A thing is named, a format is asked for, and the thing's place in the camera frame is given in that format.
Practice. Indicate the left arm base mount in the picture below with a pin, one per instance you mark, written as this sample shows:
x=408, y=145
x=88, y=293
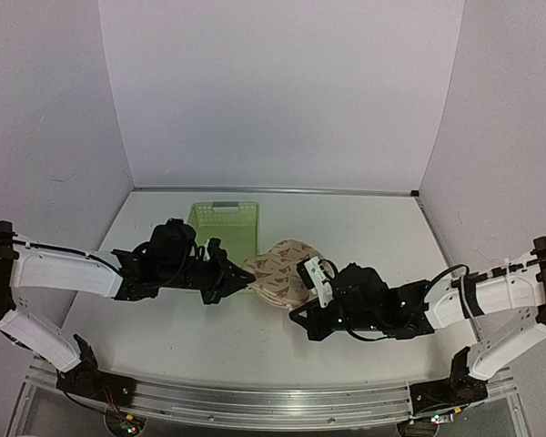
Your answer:
x=86, y=380

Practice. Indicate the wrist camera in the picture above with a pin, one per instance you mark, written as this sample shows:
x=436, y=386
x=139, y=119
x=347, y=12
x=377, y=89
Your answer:
x=212, y=251
x=316, y=280

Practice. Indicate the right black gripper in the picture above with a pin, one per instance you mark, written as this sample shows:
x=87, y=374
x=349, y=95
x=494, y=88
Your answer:
x=318, y=330

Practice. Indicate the green plastic basket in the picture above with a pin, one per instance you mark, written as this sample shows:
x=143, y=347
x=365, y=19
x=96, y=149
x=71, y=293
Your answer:
x=236, y=224

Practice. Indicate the patterned beige laundry bag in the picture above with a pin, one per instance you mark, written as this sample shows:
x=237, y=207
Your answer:
x=277, y=280

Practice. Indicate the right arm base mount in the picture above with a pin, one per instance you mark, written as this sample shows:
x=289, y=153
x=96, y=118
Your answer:
x=457, y=390

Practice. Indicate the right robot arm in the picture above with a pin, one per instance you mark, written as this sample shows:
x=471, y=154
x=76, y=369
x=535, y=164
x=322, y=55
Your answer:
x=459, y=294

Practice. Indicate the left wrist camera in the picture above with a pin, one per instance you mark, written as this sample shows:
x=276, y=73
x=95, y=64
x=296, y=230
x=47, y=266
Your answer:
x=212, y=251

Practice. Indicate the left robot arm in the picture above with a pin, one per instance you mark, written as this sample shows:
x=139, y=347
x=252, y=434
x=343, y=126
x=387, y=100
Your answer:
x=28, y=265

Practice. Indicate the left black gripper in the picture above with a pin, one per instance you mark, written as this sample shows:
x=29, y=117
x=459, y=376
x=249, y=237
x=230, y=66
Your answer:
x=227, y=279

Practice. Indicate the aluminium front rail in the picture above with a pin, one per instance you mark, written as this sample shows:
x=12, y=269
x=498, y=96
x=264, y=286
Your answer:
x=173, y=408

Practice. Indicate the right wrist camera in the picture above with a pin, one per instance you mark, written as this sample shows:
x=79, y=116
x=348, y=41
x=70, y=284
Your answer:
x=316, y=280

